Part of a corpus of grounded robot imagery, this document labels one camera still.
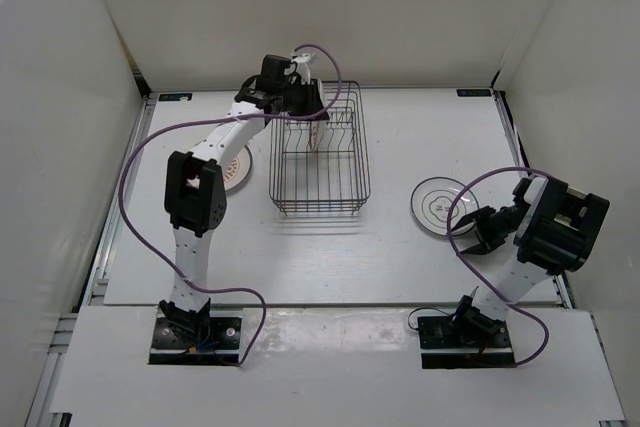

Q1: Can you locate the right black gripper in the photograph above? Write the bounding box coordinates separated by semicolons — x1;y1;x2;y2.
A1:
453;204;528;256

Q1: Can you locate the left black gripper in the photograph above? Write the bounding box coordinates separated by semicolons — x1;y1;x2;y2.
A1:
276;78;329;121

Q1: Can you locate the red-patterned plate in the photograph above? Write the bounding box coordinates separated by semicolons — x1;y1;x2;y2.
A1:
223;146;253;193
308;120;326;152

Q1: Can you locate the white plate teal rim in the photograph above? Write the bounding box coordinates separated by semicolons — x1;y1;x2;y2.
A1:
410;176;480;237

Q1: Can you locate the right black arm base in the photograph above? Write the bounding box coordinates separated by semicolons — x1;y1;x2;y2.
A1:
408;310;515;370

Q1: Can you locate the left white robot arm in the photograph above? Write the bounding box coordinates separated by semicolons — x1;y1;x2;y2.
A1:
159;52;328;347

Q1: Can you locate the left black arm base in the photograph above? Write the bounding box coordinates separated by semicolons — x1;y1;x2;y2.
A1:
148;310;243;366

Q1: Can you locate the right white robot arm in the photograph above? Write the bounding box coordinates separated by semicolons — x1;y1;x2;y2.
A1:
449;175;610;347

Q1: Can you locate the right dark table label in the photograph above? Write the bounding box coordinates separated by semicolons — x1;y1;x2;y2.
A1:
456;88;493;98

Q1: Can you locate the dark table label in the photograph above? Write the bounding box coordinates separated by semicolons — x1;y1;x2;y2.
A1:
456;88;493;98
158;93;193;102

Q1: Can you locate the left dark table label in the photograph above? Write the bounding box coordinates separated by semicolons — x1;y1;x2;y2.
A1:
158;93;193;102

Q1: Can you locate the white front board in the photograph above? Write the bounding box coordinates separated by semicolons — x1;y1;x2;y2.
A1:
51;307;624;426

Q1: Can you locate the metal wire dish rack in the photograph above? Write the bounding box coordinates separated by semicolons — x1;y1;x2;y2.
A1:
269;80;371;217

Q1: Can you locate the aluminium table frame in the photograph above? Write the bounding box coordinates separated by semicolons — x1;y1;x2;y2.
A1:
24;91;151;427

